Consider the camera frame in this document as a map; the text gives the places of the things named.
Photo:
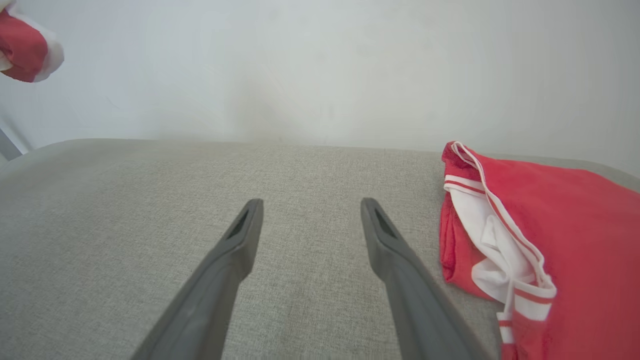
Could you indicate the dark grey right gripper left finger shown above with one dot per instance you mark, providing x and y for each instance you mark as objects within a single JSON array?
[{"x": 210, "y": 295}]

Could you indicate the red Bulls 23 jersey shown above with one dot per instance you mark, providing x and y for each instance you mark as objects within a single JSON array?
[{"x": 590, "y": 240}]

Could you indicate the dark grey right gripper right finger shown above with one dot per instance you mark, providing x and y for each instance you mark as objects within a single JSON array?
[{"x": 415, "y": 300}]

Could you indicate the red Bulls 23 shorts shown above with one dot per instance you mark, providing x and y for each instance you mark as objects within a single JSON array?
[{"x": 22, "y": 47}]

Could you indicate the grey fabric sofa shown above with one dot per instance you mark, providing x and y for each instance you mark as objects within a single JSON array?
[{"x": 150, "y": 200}]

